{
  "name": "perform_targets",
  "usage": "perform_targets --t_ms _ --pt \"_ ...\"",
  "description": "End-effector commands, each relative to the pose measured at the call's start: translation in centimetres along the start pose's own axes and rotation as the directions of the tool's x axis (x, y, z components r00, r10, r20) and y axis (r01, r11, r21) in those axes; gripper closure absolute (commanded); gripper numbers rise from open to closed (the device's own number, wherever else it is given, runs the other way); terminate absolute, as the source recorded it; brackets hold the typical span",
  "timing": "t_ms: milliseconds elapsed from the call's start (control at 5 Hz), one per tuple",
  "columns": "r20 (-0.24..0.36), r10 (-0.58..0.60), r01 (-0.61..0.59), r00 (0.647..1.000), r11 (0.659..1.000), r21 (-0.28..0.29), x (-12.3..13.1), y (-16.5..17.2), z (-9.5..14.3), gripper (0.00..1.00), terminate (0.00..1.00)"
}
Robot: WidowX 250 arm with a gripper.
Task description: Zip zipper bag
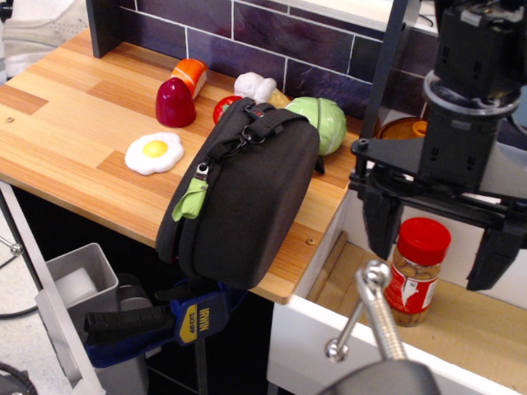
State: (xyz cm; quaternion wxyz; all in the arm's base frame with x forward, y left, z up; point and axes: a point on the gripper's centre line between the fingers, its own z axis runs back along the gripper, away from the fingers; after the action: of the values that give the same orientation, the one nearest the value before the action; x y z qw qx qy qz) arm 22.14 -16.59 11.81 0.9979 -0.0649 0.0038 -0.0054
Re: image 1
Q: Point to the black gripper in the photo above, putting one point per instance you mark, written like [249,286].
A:
[458,170]

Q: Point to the black zipper bag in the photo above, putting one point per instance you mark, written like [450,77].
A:
[258,162]

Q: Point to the green zipper pull tab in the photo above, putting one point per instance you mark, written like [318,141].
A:
[190,205]

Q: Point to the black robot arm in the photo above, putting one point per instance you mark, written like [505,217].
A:
[481,55]

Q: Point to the red lid peanut jar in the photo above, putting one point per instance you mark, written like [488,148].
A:
[416,265]

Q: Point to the orange transparent pot lid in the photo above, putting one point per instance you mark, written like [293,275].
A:
[404,128]

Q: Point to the green toy cabbage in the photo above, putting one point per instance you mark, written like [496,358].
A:
[326,117]

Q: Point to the yellow toy food piece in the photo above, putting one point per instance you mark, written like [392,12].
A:
[278,99]

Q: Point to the white toy garlic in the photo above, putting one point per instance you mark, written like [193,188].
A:
[255,87]

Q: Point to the red toy tomato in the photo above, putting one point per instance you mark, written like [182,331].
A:
[222,106]

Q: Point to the blue yellow bar clamp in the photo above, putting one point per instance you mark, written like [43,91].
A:
[191,312]

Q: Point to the dark red toy vegetable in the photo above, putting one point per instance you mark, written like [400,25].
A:
[174,104]

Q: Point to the orange white toy sushi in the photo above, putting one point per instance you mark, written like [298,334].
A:
[193,72]

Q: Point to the toy fried egg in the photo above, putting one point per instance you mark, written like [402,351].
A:
[154,153]

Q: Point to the grey plastic bin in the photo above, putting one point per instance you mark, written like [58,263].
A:
[74,284]

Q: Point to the dark grey shelf post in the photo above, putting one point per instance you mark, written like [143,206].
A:
[402,18]

